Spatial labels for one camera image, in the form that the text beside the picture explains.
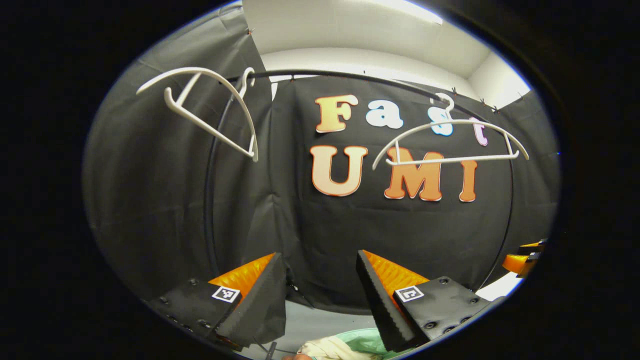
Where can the white plastic hanger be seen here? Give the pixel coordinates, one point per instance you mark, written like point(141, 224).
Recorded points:
point(450, 160)
point(200, 70)

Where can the black clothes rack rail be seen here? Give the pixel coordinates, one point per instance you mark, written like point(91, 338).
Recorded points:
point(320, 72)

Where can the cream button jacket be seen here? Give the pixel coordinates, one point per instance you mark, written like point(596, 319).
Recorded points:
point(330, 348)

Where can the green laundry hamper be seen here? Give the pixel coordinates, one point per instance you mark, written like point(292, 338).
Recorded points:
point(362, 340)

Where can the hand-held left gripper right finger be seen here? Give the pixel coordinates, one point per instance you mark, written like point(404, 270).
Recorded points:
point(382, 305)

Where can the black backdrop cloth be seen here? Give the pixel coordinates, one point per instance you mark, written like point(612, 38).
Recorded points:
point(350, 235)

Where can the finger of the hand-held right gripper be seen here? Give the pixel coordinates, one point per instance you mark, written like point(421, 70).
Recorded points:
point(515, 263)
point(532, 245)

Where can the white flat board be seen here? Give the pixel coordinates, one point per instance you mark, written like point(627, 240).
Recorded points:
point(500, 287)

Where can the large ceiling light panel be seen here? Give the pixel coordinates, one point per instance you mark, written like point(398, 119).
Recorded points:
point(407, 10)

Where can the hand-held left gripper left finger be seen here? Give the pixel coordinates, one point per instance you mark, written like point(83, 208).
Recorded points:
point(265, 300)

